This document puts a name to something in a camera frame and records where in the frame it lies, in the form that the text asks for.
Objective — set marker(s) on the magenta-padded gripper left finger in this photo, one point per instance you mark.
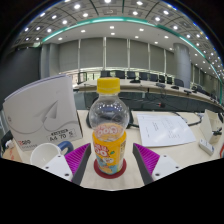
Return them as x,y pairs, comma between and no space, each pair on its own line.
77,159

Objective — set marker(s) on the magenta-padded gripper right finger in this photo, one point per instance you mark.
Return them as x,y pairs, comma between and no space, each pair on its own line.
147,159

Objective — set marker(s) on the yellow-capped clear drink bottle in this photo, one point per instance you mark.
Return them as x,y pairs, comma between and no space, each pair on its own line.
109,133

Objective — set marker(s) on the flat round red coaster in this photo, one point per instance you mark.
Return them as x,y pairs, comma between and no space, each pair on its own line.
97,170

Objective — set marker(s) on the white printed cup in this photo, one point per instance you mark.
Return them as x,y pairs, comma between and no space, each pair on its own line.
43,154

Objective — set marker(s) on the white printed paper sheet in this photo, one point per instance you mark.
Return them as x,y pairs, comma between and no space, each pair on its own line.
165,129

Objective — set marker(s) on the white copy paper box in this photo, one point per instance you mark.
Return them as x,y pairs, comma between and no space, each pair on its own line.
40,113

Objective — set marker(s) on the white power strip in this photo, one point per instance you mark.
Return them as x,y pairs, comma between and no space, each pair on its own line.
206,146

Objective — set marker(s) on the open white cardboard box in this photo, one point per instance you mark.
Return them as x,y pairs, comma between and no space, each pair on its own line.
209,125

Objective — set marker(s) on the long curved conference desk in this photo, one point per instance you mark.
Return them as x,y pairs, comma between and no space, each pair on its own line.
146,87

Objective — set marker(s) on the black pouch with keys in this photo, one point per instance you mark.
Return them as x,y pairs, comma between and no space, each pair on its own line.
6,138

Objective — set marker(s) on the row of black office chairs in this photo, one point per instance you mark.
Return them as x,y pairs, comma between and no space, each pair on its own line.
130,75

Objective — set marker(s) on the ceiling lights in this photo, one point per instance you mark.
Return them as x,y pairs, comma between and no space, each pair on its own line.
110,27

